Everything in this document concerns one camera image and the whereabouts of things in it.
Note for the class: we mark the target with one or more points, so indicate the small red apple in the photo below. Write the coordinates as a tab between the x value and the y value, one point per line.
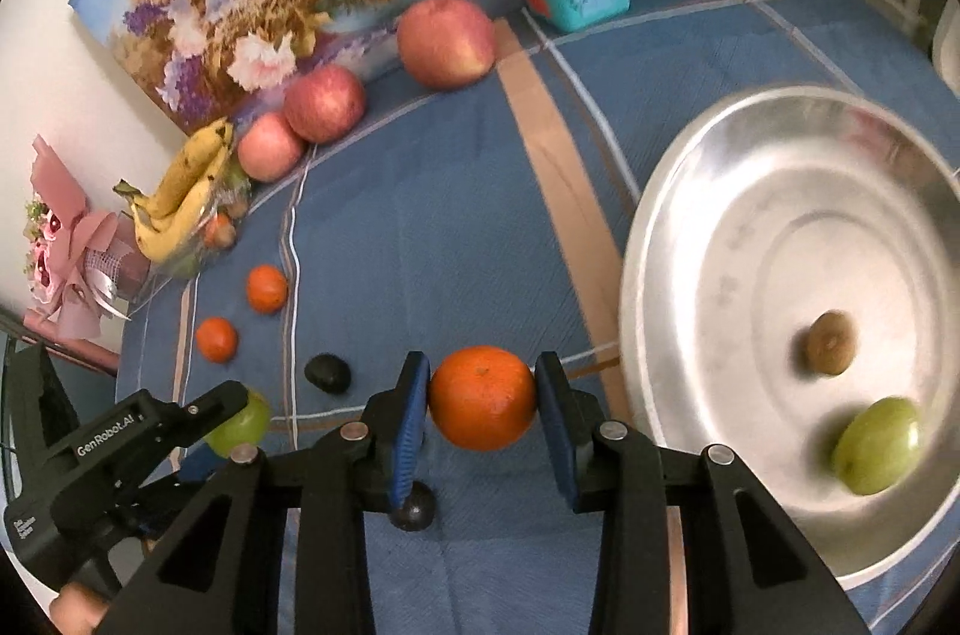
268	148

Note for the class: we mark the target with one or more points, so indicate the medium red apple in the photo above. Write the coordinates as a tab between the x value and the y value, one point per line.
324	103

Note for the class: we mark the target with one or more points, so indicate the round metal plate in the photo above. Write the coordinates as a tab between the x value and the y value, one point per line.
750	245

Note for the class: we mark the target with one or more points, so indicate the yellow banana bunch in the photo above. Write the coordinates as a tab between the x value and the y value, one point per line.
180	193

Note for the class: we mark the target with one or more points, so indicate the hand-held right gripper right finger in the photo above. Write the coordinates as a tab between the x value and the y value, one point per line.
556	429

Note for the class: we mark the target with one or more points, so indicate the blue plaid blanket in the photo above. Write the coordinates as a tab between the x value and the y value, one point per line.
450	215

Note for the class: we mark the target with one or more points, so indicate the large orange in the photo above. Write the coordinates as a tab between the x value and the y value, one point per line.
484	397

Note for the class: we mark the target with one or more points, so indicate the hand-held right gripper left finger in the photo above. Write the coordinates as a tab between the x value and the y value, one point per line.
409	429

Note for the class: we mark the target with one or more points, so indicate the green apple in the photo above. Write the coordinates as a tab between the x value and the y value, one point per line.
877	447
247	429

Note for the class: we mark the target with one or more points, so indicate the person's left hand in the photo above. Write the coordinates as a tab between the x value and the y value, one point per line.
76	609

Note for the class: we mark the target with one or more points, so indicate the large red apple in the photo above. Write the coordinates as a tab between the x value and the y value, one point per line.
446	43

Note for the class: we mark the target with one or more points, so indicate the dark avocado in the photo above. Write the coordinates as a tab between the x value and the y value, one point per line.
416	509
328	373

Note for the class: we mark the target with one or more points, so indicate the small orange tangerine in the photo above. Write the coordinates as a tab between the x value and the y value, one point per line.
216	339
268	289

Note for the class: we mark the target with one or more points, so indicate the brown kiwi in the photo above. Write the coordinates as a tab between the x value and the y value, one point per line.
831	343

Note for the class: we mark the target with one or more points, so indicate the pink flower bouquet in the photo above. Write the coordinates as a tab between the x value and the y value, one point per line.
71	253

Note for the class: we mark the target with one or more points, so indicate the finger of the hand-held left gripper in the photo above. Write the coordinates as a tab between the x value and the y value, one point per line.
214	403

